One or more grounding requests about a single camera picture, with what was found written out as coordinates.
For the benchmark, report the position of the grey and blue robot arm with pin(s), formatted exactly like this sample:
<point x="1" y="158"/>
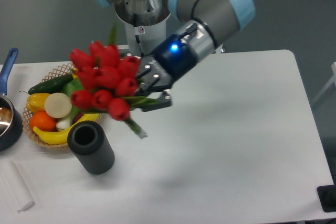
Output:
<point x="203" y="24"/>

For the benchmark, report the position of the red tulip bouquet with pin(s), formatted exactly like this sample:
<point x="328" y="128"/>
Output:
<point x="109" y="83"/>

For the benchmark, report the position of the black device at table edge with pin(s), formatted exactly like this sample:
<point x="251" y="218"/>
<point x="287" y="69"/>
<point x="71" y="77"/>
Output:
<point x="327" y="197"/>

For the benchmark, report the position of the orange fruit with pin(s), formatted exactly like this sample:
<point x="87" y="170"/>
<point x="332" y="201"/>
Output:
<point x="43" y="121"/>

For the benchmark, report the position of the yellow banana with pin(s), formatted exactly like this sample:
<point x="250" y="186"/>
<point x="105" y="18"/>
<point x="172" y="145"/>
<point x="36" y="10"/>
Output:
<point x="60" y="137"/>

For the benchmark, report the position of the yellow bell pepper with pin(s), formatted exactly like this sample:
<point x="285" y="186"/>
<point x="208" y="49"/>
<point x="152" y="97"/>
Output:
<point x="36" y="102"/>

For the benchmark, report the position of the green leafy vegetable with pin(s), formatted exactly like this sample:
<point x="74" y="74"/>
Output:
<point x="72" y="90"/>

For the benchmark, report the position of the blue handled dark saucepan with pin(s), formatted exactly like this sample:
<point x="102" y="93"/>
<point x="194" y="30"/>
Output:
<point x="11" y="123"/>

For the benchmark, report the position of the white folded cloth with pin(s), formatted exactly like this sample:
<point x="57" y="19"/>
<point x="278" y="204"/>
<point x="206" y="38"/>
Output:
<point x="16" y="186"/>

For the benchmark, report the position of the woven wicker basket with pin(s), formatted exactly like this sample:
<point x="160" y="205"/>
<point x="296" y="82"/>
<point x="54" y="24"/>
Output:
<point x="26" y="116"/>

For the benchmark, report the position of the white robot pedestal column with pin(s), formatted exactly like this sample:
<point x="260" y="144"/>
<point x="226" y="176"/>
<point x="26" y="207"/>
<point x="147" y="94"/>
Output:
<point x="143" y="39"/>

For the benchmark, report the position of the green cucumber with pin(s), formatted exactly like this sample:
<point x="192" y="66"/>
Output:
<point x="50" y="86"/>

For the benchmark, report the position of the white furniture frame right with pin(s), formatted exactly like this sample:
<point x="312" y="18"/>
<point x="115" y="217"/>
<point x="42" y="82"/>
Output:
<point x="326" y="91"/>

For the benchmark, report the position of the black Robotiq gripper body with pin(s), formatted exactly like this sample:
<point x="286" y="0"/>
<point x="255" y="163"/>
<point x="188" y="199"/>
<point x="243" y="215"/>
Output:
<point x="167" y="63"/>

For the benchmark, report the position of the dark grey ribbed vase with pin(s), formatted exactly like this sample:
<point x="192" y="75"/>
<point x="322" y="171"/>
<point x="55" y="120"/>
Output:
<point x="88" y="142"/>

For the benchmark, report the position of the white round radish slice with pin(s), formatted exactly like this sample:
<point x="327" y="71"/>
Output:
<point x="58" y="105"/>

